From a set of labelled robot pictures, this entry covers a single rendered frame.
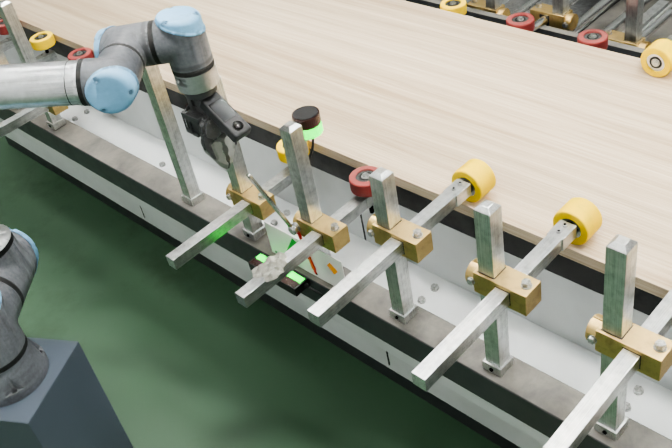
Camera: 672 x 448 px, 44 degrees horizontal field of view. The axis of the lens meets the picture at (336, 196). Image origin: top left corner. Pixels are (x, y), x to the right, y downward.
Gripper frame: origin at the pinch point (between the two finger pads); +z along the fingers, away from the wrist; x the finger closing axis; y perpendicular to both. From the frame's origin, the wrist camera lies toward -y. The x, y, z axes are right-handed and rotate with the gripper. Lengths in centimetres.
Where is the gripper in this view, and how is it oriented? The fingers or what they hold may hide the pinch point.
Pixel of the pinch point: (228, 164)
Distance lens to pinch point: 189.7
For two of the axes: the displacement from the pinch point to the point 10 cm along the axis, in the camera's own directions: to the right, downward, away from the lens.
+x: -6.8, 5.3, -5.0
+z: 1.6, 7.8, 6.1
